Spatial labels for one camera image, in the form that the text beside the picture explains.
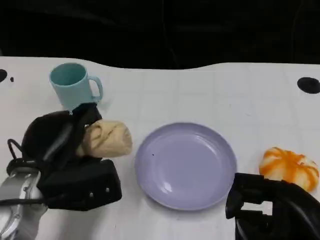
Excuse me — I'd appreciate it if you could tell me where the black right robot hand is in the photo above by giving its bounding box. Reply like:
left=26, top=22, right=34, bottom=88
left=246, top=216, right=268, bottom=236
left=225, top=172, right=320, bottom=240

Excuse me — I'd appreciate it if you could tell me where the orange and white bread roll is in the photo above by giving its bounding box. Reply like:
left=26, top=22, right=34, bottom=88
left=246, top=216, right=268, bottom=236
left=258, top=146, right=320, bottom=192

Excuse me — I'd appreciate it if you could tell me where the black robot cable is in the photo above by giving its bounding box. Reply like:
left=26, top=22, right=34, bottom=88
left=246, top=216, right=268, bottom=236
left=0, top=196, right=51, bottom=206
left=6, top=138, right=43, bottom=173

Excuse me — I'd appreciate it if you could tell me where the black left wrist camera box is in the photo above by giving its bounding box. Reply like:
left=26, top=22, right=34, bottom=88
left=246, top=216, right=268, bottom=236
left=36, top=158, right=123, bottom=212

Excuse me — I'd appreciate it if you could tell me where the lilac plate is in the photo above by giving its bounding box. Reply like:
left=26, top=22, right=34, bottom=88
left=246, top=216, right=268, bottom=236
left=134, top=121, right=238, bottom=212

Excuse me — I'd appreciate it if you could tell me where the pale green mug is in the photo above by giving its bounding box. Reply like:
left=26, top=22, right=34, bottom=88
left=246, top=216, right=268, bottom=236
left=48, top=62, right=104, bottom=112

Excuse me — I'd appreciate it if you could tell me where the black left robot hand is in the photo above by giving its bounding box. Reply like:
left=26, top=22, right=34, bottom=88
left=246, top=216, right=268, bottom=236
left=20, top=102, right=103, bottom=177

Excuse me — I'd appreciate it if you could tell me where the beige towel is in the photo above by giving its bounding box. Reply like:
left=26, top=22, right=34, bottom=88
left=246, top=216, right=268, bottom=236
left=76, top=119, right=133, bottom=159

